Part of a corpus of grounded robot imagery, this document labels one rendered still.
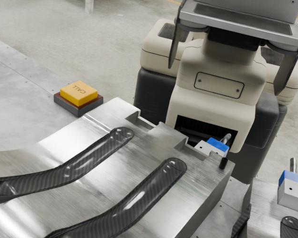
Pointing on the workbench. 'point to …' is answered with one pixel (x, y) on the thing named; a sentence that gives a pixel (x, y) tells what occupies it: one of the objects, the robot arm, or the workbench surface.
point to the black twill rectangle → (241, 221)
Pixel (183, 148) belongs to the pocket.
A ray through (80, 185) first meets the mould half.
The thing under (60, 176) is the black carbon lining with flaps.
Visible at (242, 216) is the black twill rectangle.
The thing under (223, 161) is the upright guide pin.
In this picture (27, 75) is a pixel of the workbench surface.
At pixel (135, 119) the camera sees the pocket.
